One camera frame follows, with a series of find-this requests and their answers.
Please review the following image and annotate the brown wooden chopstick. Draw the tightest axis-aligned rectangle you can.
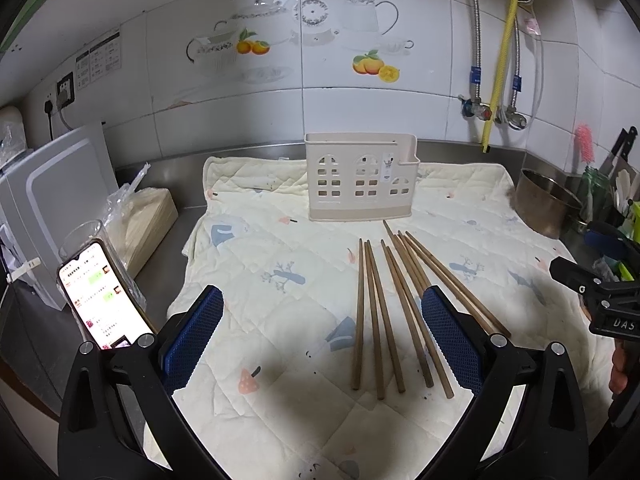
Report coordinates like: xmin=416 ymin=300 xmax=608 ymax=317
xmin=366 ymin=240 xmax=406 ymax=394
xmin=352 ymin=240 xmax=364 ymax=390
xmin=383 ymin=220 xmax=432 ymax=297
xmin=381 ymin=242 xmax=434 ymax=388
xmin=396 ymin=231 xmax=504 ymax=334
xmin=396 ymin=261 xmax=454 ymax=399
xmin=402 ymin=231 xmax=511 ymax=338
xmin=364 ymin=240 xmax=385 ymax=400

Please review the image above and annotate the person's right hand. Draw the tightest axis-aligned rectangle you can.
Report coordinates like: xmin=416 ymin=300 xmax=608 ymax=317
xmin=608 ymin=340 xmax=628 ymax=396

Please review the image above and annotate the smartphone with lit screen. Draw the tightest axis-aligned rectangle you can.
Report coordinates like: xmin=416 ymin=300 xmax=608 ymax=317
xmin=58 ymin=238 xmax=155 ymax=349

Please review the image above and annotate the green glass jar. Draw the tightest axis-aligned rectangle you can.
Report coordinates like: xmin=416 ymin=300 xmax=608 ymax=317
xmin=578 ymin=166 xmax=612 ymax=223

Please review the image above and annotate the stainless steel pot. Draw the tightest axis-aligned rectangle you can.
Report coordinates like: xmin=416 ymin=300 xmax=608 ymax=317
xmin=513 ymin=168 xmax=582 ymax=240

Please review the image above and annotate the pink bottle brush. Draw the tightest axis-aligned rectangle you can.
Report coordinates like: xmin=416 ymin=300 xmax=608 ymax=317
xmin=574 ymin=124 xmax=594 ymax=166

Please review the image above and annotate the bagged beige paper stack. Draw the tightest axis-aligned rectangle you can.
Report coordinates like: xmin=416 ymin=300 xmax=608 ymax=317
xmin=101 ymin=162 xmax=178 ymax=278

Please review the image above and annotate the cream quilted patterned mat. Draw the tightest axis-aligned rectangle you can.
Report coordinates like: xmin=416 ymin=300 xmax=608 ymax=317
xmin=168 ymin=157 xmax=614 ymax=479

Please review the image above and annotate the metal angle valve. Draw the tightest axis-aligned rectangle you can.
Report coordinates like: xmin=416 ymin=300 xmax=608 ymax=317
xmin=500 ymin=105 xmax=527 ymax=131
xmin=458 ymin=96 xmax=492 ymax=122

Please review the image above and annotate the white countertop appliance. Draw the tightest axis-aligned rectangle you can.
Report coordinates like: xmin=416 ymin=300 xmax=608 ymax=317
xmin=1 ymin=122 xmax=117 ymax=310

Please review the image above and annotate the beige plastic utensil holder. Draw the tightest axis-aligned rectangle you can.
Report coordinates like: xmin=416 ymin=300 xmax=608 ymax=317
xmin=305 ymin=132 xmax=420 ymax=222

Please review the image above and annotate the black-handled kitchen knife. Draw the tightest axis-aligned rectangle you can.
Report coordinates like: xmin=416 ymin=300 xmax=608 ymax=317
xmin=599 ymin=126 xmax=638 ymax=179

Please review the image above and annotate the braided steel water hose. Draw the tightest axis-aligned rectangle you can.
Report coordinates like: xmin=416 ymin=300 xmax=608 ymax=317
xmin=464 ymin=0 xmax=484 ymax=106
xmin=508 ymin=6 xmax=524 ymax=111

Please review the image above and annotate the wall power socket with plug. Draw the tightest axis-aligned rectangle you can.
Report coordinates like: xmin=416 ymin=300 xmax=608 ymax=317
xmin=43 ymin=73 xmax=75 ymax=141

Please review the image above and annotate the yellow corrugated gas hose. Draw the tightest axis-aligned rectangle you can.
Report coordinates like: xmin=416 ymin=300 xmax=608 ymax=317
xmin=480 ymin=0 xmax=522 ymax=154

